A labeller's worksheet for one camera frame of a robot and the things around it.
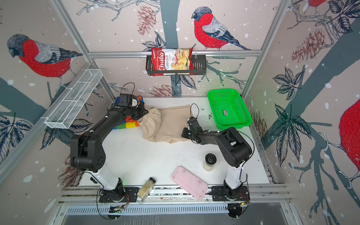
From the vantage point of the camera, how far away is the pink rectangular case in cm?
74

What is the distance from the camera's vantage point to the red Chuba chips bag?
2.86 ft

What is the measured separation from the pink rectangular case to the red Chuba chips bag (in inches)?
24.2
